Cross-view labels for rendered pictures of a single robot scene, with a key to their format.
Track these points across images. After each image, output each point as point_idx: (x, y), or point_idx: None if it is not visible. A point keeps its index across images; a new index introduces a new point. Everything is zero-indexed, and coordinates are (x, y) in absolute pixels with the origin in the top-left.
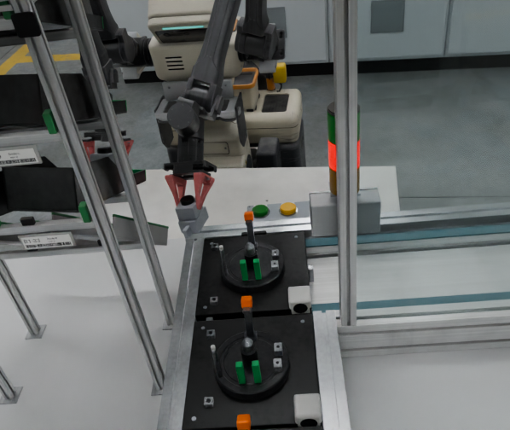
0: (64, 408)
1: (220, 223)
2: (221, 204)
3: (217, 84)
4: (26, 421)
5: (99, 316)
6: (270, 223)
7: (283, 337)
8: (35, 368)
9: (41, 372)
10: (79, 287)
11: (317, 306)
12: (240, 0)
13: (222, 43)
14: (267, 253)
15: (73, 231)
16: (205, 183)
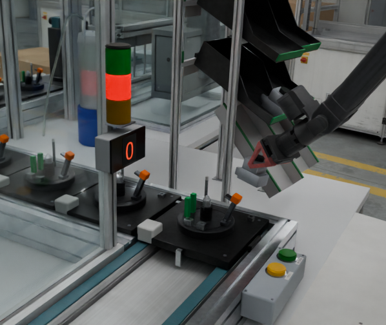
0: (192, 188)
1: (337, 282)
2: (373, 293)
3: (322, 102)
4: (196, 180)
5: (258, 208)
6: (263, 256)
7: (126, 215)
8: (232, 186)
9: None
10: (297, 207)
11: (141, 246)
12: None
13: (350, 75)
14: (210, 227)
15: (257, 123)
16: (265, 158)
